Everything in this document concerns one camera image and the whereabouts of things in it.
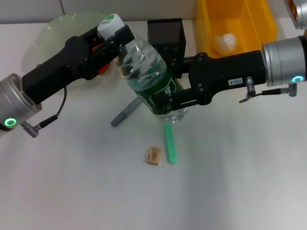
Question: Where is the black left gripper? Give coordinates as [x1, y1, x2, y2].
[21, 27, 118, 105]

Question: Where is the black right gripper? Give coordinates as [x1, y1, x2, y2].
[166, 49, 268, 114]

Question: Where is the clear water bottle green label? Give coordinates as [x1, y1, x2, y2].
[97, 13, 190, 124]

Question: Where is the red orange fruit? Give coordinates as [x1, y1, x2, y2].
[92, 37, 113, 75]

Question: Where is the white paper ball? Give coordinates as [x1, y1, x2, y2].
[214, 33, 238, 56]

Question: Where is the pale green glass fruit plate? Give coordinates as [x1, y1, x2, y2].
[32, 11, 116, 88]

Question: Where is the black mesh pen holder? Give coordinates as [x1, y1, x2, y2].
[147, 18, 187, 79]

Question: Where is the green plastic pen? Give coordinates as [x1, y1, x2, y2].
[163, 122, 178, 165]

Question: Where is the grey glitter pen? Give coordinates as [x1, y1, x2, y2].
[110, 97, 142, 127]

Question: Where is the tan eraser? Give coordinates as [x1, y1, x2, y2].
[146, 146, 162, 166]

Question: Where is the yellow plastic storage bin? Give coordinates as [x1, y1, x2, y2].
[195, 0, 279, 59]

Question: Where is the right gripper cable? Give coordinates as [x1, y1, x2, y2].
[239, 76, 298, 104]

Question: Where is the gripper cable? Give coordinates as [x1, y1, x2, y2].
[239, 76, 298, 104]
[23, 85, 68, 138]

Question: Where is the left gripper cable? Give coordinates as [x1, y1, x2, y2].
[23, 85, 68, 138]

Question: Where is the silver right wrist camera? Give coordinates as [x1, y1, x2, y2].
[283, 0, 307, 31]

